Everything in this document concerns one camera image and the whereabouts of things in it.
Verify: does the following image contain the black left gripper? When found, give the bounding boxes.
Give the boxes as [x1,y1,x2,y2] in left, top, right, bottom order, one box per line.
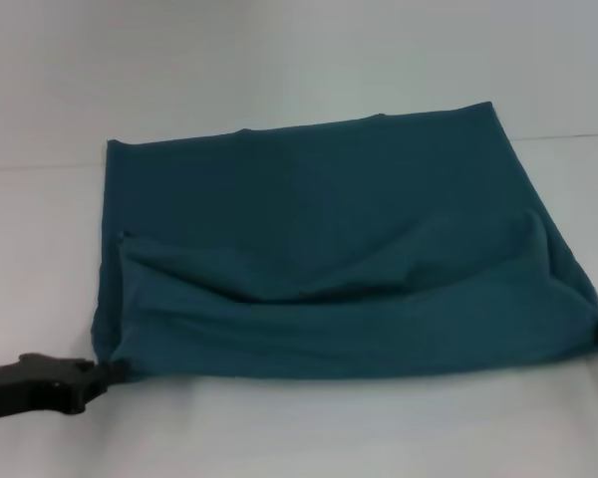
[0,352,132,425]

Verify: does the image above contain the teal shirt with cream lettering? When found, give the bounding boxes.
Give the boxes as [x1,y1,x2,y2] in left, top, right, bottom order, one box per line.
[90,100,598,384]

